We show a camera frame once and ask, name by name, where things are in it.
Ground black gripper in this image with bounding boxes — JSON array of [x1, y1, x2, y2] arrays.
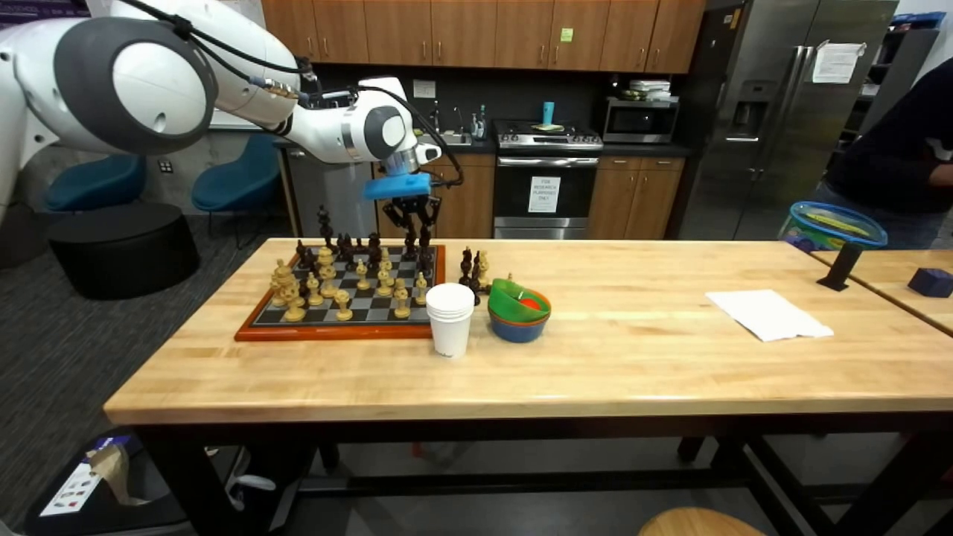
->
[[381, 194, 441, 269]]

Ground orange framed chess board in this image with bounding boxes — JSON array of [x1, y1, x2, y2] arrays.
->
[[232, 237, 451, 341]]

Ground brown cardboard piece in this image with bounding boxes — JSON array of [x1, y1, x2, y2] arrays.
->
[[85, 434, 153, 510]]

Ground wide wooden base cabinet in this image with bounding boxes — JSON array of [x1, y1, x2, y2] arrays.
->
[[381, 148, 497, 237]]

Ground white paper cup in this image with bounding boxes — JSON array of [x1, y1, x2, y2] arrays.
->
[[423, 279, 479, 361]]

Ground stainless steel oven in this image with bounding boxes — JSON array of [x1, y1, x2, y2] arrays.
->
[[491, 118, 607, 240]]

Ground white oven notice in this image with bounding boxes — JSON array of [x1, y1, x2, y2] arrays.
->
[[524, 172, 567, 218]]

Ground blue lounge chair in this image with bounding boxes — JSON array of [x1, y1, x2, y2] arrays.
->
[[43, 152, 149, 213], [192, 138, 290, 218]]

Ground narrow wooden base cabinet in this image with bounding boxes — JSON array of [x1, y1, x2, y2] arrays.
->
[[586, 152, 688, 240]]

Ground black microwave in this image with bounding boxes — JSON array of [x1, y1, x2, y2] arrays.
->
[[603, 93, 686, 148]]

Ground white bowls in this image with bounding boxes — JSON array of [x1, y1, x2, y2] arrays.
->
[[627, 78, 680, 102]]

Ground black round ottoman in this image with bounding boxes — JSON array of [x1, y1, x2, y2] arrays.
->
[[44, 199, 202, 301]]

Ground stainless steel refrigerator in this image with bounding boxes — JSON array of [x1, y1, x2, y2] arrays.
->
[[665, 0, 904, 240]]

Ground white paper sheet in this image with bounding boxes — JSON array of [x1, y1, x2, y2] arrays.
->
[[703, 286, 837, 346]]

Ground black trash bin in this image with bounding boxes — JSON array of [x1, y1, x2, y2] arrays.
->
[[19, 425, 213, 536]]

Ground wooden stool orange legs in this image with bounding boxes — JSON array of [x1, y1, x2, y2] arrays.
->
[[639, 502, 770, 536]]

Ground black stand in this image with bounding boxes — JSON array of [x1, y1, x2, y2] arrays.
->
[[817, 240, 868, 294]]

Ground white dotted card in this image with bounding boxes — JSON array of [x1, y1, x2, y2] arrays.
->
[[40, 458, 106, 519]]

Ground white refrigerator notice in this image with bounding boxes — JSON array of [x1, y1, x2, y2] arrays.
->
[[810, 38, 871, 85]]

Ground person in dark sweater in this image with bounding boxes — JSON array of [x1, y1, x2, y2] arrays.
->
[[822, 57, 953, 249]]

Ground small black box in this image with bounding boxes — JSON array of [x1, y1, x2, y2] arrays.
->
[[905, 264, 953, 301]]

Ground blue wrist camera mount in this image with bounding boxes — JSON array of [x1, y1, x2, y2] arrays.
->
[[360, 167, 438, 205]]

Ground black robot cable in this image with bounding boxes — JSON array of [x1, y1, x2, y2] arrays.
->
[[116, 0, 467, 191]]

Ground wooden wall cabinets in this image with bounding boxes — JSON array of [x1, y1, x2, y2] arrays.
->
[[263, 0, 709, 78]]

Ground black table frame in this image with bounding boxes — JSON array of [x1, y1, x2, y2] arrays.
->
[[128, 411, 953, 536]]

